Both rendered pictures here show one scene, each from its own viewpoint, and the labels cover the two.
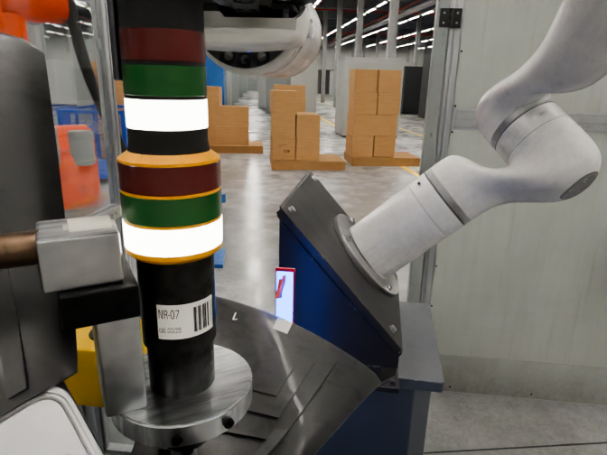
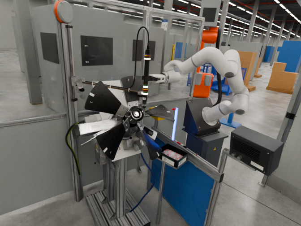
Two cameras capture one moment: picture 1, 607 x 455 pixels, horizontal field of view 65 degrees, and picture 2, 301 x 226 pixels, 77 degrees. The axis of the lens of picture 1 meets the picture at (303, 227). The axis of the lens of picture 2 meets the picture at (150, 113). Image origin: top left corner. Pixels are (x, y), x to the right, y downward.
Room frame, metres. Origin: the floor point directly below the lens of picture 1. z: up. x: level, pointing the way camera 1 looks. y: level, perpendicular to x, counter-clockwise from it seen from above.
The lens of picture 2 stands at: (-0.67, -1.00, 1.72)
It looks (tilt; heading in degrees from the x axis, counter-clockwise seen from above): 21 degrees down; 48
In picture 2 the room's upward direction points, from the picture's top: 4 degrees clockwise
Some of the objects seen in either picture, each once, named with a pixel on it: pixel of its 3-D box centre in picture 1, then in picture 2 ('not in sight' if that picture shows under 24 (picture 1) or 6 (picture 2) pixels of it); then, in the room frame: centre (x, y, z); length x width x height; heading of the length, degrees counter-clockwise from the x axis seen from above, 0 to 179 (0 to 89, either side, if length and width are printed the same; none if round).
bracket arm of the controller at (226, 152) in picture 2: not in sight; (238, 158); (0.49, -0.61, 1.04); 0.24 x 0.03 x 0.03; 84
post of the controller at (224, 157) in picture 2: not in sight; (223, 161); (0.51, -0.51, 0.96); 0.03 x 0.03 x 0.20; 84
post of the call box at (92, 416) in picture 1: (91, 417); (156, 122); (0.60, 0.31, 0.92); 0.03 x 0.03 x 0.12; 84
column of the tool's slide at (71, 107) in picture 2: not in sight; (73, 127); (-0.14, 0.69, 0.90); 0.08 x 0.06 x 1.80; 29
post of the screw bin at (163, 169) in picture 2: not in sight; (161, 192); (0.37, -0.07, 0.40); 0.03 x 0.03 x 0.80; 9
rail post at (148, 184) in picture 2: not in sight; (150, 162); (0.60, 0.35, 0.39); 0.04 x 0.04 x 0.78; 84
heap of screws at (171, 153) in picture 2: not in sight; (171, 156); (0.38, -0.13, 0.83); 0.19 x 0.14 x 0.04; 99
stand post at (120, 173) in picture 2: not in sight; (120, 185); (0.08, 0.18, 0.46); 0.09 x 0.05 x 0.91; 174
